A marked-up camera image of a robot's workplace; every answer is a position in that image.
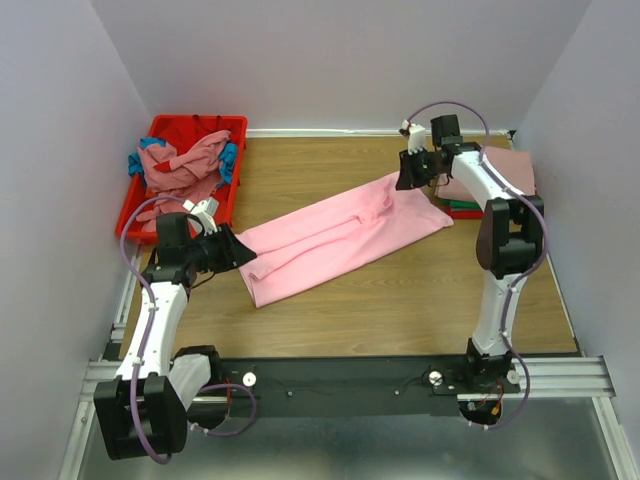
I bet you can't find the folded green shirt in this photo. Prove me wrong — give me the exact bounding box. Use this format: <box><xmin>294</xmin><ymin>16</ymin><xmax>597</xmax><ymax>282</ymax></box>
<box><xmin>443</xmin><ymin>200</ymin><xmax>482</xmax><ymax>211</ymax></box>

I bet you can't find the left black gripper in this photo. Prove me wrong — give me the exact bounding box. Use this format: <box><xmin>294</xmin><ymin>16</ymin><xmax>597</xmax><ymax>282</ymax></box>
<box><xmin>185</xmin><ymin>221</ymin><xmax>258</xmax><ymax>273</ymax></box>

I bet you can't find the crumpled dusty pink shirt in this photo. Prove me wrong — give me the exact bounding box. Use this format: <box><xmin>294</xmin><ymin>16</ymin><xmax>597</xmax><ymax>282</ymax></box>
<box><xmin>129</xmin><ymin>130</ymin><xmax>238</xmax><ymax>232</ymax></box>

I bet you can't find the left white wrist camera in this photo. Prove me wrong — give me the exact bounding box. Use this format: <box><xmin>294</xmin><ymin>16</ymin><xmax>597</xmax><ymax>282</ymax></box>
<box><xmin>182</xmin><ymin>197</ymin><xmax>219</xmax><ymax>236</ymax></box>

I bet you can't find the red shirt in bin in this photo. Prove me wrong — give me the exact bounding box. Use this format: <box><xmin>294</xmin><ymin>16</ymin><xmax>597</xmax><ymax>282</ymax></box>
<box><xmin>149</xmin><ymin>114</ymin><xmax>223</xmax><ymax>154</ymax></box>

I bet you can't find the red plastic bin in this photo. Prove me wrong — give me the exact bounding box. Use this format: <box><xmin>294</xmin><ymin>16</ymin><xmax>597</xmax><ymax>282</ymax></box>
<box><xmin>116</xmin><ymin>115</ymin><xmax>248</xmax><ymax>245</ymax></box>

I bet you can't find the aluminium rail frame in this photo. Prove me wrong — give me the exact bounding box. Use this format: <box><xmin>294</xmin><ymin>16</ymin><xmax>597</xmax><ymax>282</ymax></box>
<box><xmin>61</xmin><ymin>220</ymin><xmax>639</xmax><ymax>479</ymax></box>

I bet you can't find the blue crumpled shirt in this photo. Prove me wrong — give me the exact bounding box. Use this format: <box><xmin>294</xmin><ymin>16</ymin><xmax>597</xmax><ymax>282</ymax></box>
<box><xmin>128</xmin><ymin>134</ymin><xmax>239</xmax><ymax>190</ymax></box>

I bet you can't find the folded dusty pink shirt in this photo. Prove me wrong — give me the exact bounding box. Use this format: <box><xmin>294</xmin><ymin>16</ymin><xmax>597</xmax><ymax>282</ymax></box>
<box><xmin>435</xmin><ymin>146</ymin><xmax>536</xmax><ymax>203</ymax></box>

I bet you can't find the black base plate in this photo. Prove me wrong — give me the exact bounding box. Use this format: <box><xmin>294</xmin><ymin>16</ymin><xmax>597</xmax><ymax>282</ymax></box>
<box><xmin>187</xmin><ymin>355</ymin><xmax>521</xmax><ymax>428</ymax></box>

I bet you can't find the folded red shirt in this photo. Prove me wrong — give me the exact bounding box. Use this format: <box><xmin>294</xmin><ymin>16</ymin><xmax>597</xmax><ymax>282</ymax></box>
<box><xmin>444</xmin><ymin>205</ymin><xmax>483</xmax><ymax>220</ymax></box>

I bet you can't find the light pink t shirt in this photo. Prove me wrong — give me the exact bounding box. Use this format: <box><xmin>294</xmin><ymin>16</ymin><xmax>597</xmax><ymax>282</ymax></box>
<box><xmin>238</xmin><ymin>172</ymin><xmax>453</xmax><ymax>308</ymax></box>

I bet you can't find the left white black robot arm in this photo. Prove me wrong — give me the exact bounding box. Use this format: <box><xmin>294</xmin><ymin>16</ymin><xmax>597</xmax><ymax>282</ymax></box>
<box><xmin>93</xmin><ymin>213</ymin><xmax>257</xmax><ymax>464</ymax></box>

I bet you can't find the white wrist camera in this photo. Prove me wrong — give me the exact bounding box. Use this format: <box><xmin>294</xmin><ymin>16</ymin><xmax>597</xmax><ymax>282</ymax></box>
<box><xmin>399</xmin><ymin>120</ymin><xmax>428</xmax><ymax>155</ymax></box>
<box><xmin>182</xmin><ymin>197</ymin><xmax>219</xmax><ymax>236</ymax></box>

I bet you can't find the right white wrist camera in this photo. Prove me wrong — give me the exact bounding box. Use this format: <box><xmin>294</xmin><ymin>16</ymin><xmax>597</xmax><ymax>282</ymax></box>
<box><xmin>399</xmin><ymin>120</ymin><xmax>428</xmax><ymax>155</ymax></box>

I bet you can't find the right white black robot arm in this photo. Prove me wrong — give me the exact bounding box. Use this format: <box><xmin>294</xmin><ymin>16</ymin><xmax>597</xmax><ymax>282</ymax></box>
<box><xmin>396</xmin><ymin>115</ymin><xmax>547</xmax><ymax>392</ymax></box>

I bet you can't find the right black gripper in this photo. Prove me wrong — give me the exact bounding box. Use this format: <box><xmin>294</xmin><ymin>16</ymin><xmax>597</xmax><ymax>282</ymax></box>
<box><xmin>392</xmin><ymin>146</ymin><xmax>442</xmax><ymax>191</ymax></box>

